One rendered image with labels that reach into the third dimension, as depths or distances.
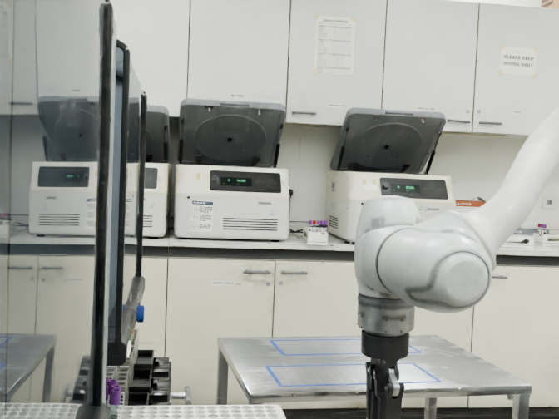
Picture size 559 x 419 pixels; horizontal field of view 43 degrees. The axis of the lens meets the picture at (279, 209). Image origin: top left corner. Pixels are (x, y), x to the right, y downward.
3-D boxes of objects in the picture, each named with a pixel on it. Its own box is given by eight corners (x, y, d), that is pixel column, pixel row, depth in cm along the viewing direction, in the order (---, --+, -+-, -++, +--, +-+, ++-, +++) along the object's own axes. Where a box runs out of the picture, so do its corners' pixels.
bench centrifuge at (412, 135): (348, 244, 346) (354, 103, 342) (323, 233, 407) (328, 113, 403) (456, 248, 353) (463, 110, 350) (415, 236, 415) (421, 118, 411)
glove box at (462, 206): (452, 214, 395) (453, 195, 394) (444, 212, 407) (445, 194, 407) (494, 215, 398) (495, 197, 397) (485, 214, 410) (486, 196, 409)
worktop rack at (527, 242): (477, 246, 367) (477, 234, 367) (472, 244, 377) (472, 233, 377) (534, 248, 367) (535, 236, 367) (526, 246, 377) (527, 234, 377)
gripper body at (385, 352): (355, 324, 115) (353, 380, 115) (369, 337, 106) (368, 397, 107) (399, 323, 116) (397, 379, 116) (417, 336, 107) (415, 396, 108)
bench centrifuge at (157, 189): (43, 236, 325) (46, 96, 321) (67, 225, 386) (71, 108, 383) (165, 239, 331) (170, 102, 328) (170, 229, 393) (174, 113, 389)
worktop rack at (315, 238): (328, 245, 339) (328, 232, 339) (307, 244, 339) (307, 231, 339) (321, 239, 369) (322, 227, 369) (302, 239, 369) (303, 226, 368)
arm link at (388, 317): (366, 300, 105) (365, 339, 106) (424, 299, 107) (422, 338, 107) (351, 289, 114) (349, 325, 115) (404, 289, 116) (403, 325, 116)
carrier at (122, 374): (116, 400, 126) (117, 367, 126) (128, 400, 126) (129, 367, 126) (111, 423, 115) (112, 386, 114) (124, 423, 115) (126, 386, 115)
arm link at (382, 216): (343, 288, 114) (373, 304, 102) (345, 193, 113) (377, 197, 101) (404, 287, 117) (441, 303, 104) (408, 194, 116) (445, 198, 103)
